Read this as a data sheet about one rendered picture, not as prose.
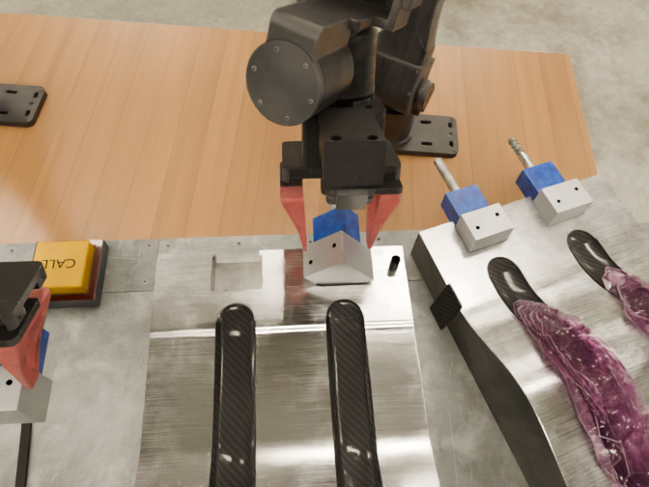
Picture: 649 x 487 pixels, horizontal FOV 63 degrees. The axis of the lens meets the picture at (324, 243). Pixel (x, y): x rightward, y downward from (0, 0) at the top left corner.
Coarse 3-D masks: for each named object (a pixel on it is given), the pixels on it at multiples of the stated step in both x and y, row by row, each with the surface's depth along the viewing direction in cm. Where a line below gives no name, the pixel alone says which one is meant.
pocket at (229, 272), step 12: (216, 264) 57; (228, 264) 57; (240, 264) 57; (252, 264) 57; (216, 276) 57; (228, 276) 57; (240, 276) 57; (252, 276) 57; (216, 288) 56; (228, 288) 56; (240, 288) 56; (252, 288) 57
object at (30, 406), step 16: (48, 336) 47; (0, 368) 42; (0, 384) 41; (16, 384) 41; (48, 384) 46; (0, 400) 41; (16, 400) 41; (32, 400) 43; (48, 400) 46; (0, 416) 42; (16, 416) 42; (32, 416) 43
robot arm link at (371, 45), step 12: (360, 36) 40; (372, 36) 40; (360, 48) 40; (372, 48) 41; (360, 60) 40; (372, 60) 41; (360, 72) 41; (372, 72) 42; (360, 84) 42; (372, 84) 43; (348, 96) 42; (360, 96) 42
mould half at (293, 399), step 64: (192, 256) 55; (384, 256) 56; (192, 320) 52; (256, 320) 52; (320, 320) 52; (384, 320) 52; (192, 384) 49; (256, 384) 49; (320, 384) 50; (384, 384) 50; (192, 448) 47; (256, 448) 47; (320, 448) 47; (384, 448) 47
